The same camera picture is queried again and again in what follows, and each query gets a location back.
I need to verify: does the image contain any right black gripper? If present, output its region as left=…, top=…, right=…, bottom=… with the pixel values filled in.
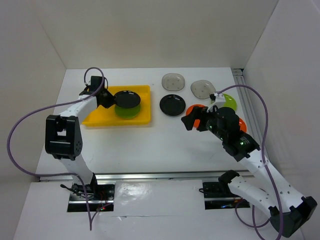
left=180, top=104, right=227, bottom=141

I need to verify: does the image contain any orange plate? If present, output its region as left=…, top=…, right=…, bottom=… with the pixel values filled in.
left=185, top=104, right=205, bottom=128
left=239, top=118, right=248, bottom=133

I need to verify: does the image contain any black plate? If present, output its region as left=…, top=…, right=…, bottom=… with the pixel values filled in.
left=114, top=90, right=141, bottom=109
left=159, top=94, right=186, bottom=117

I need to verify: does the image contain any green plate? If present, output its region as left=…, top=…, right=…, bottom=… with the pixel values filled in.
left=222, top=93, right=237, bottom=112
left=114, top=104, right=141, bottom=119

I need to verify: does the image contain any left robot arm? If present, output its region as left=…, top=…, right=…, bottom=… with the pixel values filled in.
left=45, top=86, right=115, bottom=200

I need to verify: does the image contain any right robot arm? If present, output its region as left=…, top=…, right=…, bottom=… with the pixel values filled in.
left=181, top=106, right=318, bottom=238

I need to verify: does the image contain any yellow plastic bin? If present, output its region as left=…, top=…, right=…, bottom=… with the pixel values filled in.
left=82, top=85, right=152, bottom=127

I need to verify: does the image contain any right clear glass plate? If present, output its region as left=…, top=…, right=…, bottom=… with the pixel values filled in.
left=190, top=79, right=216, bottom=100

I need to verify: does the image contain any clear glass plate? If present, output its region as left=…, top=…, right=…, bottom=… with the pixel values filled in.
left=161, top=73, right=186, bottom=92
left=190, top=79, right=216, bottom=100

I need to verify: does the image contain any left clear glass plate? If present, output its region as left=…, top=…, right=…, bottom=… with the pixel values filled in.
left=161, top=73, right=186, bottom=92

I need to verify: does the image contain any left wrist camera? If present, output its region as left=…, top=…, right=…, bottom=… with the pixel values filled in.
left=79, top=76, right=109, bottom=97

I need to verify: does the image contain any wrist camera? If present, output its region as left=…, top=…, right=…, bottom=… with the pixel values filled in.
left=79, top=76, right=109, bottom=97
left=207, top=92, right=226, bottom=113

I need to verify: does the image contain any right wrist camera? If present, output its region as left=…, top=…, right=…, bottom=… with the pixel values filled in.
left=207, top=92, right=226, bottom=113

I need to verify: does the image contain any aluminium rail right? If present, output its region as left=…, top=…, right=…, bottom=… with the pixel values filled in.
left=231, top=67, right=273, bottom=176

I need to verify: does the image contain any aluminium rail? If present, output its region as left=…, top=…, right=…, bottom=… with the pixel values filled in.
left=38, top=169, right=253, bottom=183
left=231, top=67, right=273, bottom=176

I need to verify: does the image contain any aluminium rail front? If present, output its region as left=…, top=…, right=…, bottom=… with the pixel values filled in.
left=38, top=169, right=253, bottom=183

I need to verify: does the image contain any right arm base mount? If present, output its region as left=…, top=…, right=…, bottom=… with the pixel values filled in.
left=198, top=181, right=250, bottom=210

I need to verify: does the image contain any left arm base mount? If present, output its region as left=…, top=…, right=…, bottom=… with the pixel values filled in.
left=60, top=183, right=116, bottom=213

